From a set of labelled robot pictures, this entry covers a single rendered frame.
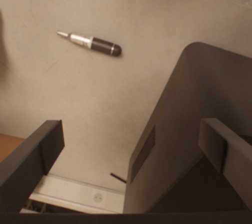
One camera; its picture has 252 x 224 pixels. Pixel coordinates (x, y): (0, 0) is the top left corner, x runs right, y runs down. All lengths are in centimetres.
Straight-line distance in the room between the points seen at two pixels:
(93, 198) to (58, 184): 17
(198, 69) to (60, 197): 77
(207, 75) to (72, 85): 34
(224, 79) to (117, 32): 23
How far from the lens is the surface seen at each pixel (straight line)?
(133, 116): 52
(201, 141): 17
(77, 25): 42
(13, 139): 79
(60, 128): 16
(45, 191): 92
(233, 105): 24
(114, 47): 39
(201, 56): 34
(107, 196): 92
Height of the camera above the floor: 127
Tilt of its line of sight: 51 degrees down
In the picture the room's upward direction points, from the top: 169 degrees counter-clockwise
